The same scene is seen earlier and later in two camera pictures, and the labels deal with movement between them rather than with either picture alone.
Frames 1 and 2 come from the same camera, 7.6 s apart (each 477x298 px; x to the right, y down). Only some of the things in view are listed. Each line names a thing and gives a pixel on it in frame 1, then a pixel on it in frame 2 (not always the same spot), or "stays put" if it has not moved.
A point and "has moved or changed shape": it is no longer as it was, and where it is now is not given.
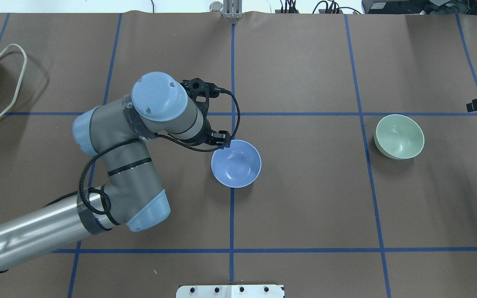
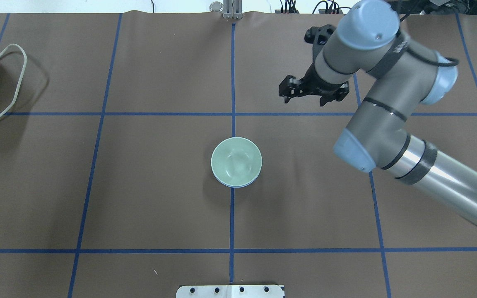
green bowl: [398, 137] has moved or changed shape
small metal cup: [216, 7] stays put
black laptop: [422, 7] stays put
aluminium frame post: [232, 9] stays put
